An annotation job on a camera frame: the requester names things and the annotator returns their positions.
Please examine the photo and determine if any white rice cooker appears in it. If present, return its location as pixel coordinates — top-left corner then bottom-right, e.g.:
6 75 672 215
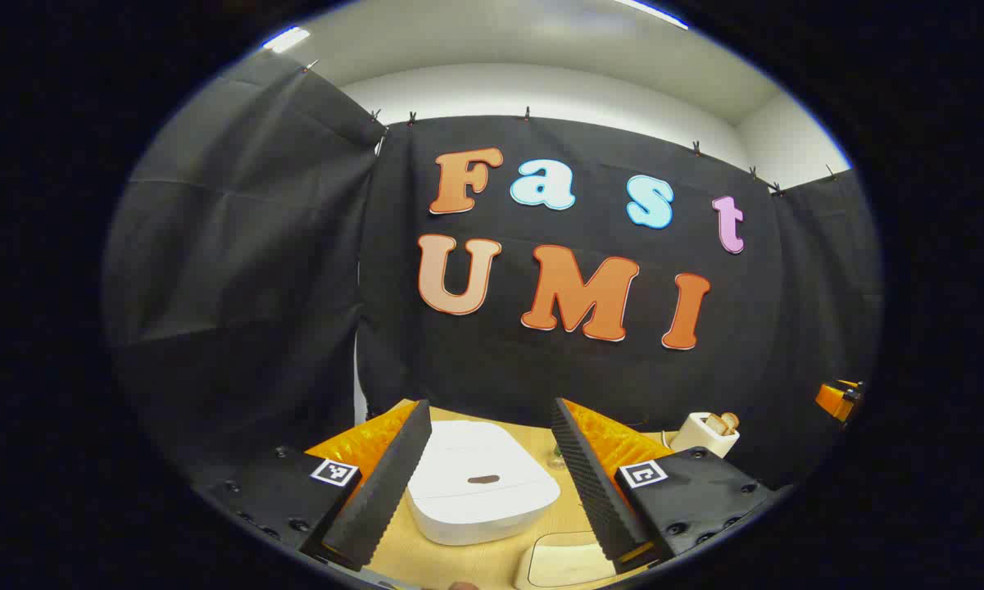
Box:
406 420 561 547

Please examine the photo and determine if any white toaster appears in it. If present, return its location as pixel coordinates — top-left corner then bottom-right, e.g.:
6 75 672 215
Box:
670 411 741 458

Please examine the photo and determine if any cream rice box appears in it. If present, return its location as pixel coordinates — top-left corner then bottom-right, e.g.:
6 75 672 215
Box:
515 531 619 589

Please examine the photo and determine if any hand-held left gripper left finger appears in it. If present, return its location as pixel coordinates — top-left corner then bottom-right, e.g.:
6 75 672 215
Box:
190 399 433 572

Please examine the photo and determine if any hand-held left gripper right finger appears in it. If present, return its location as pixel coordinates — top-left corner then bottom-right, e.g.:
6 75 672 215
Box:
551 397 791 574

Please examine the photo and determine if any ceiling light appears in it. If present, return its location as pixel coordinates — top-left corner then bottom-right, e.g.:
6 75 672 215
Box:
261 26 312 55

